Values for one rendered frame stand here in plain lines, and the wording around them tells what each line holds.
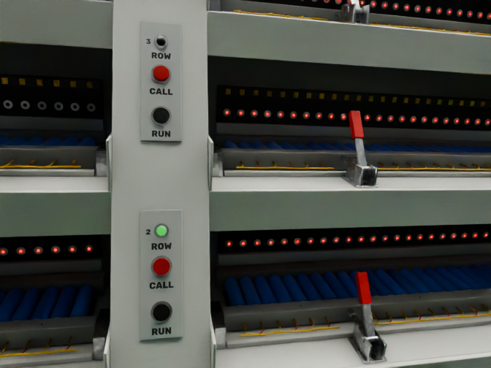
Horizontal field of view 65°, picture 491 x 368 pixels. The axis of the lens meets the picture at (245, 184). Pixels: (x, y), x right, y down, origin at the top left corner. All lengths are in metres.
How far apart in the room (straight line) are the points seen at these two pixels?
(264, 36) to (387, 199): 0.23
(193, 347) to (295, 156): 0.25
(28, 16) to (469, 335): 0.61
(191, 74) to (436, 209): 0.32
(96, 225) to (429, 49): 0.43
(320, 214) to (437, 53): 0.25
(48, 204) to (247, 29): 0.27
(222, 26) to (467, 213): 0.36
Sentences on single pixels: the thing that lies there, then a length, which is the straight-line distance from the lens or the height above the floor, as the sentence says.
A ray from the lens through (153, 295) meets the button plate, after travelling 0.40.
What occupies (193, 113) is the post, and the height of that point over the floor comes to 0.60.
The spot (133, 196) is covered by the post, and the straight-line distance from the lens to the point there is 0.39.
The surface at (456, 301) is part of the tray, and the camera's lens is 0.60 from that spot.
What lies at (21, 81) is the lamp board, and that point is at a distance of 0.59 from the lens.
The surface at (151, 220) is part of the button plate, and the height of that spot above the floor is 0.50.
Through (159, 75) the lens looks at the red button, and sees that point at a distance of 0.41.
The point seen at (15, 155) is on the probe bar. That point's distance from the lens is 0.48.
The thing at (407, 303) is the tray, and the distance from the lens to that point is 0.56.
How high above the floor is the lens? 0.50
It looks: 5 degrees up
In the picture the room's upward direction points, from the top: 1 degrees counter-clockwise
